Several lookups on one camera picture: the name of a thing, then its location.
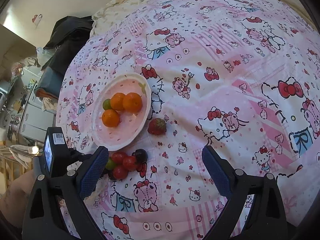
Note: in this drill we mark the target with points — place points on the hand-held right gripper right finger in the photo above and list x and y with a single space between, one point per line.
217 172

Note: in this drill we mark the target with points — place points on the pink cartoon-print blanket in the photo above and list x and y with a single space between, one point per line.
225 92

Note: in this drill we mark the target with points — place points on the person's left forearm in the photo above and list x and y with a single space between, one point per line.
15 200

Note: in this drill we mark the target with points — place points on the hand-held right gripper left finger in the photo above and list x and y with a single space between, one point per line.
93 175

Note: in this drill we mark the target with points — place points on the dark purple grape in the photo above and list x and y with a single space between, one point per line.
111 176
140 154

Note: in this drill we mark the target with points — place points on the large red strawberry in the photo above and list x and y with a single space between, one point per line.
156 126

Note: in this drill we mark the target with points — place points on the white low cabinet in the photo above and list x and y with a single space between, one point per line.
37 122

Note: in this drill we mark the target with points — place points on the black jacket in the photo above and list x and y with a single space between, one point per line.
67 35

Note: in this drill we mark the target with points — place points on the white plastic bag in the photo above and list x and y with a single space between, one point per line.
42 55

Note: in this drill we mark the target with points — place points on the orange mandarin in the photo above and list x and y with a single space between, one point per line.
110 118
117 101
132 102

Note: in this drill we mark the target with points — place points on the cream lace cloth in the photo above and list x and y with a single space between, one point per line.
48 105

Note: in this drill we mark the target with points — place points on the green grape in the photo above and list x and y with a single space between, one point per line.
106 104
110 163

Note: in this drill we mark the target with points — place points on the yellow wooden chair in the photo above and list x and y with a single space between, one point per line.
10 165

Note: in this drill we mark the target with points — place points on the pink strawberry-print plate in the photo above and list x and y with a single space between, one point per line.
130 130

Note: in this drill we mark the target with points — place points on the blue-grey upholstered frame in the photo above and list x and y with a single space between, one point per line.
50 80

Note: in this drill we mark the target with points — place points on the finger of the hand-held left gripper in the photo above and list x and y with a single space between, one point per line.
78 157

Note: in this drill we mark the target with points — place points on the cream floral bed sheet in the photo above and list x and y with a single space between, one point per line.
117 7

